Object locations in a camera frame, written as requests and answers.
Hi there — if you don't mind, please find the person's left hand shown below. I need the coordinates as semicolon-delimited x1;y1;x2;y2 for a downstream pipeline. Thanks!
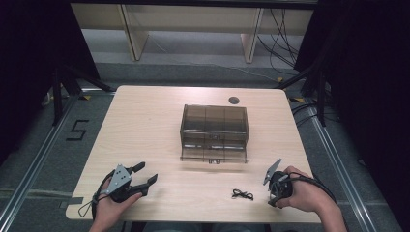
92;178;143;228

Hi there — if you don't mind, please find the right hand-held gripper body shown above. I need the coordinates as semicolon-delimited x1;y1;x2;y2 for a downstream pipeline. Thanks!
262;158;295;208

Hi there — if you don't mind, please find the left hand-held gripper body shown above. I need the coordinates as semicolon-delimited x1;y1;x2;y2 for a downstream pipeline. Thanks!
104;163;150;204

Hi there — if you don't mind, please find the white desk frame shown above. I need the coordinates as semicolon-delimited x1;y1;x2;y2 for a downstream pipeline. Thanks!
70;2;315;65

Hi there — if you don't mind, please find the small black wire item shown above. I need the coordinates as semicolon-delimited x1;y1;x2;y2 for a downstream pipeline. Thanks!
230;188;255;202

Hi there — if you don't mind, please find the person's right hand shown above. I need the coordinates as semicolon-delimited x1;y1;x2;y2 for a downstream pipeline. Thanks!
276;165;337;215

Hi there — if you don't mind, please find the black metal stand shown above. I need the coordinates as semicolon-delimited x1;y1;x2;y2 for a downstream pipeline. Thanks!
274;61;333;128
51;63;116;128

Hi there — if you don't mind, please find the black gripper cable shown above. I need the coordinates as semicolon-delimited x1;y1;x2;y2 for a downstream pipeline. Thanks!
77;169;116;220
280;171;338;205

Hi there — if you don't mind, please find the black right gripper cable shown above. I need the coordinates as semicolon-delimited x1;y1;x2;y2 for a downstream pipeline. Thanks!
280;171;338;205

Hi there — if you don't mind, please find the aluminium floor rail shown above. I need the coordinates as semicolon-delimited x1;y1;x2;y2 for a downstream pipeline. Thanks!
0;95;80;224
306;105;379;232

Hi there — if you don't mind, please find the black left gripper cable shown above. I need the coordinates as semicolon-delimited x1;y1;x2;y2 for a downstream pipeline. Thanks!
77;169;116;220

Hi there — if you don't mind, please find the black curtain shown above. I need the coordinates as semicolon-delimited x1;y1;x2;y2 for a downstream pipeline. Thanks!
293;0;410;232
0;0;101;165

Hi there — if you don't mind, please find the bundle of black cables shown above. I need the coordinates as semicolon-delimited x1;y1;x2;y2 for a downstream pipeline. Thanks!
256;9;302;70

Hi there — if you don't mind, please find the transparent brown drawer box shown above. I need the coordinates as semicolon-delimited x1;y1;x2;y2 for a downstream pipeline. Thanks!
179;103;251;165

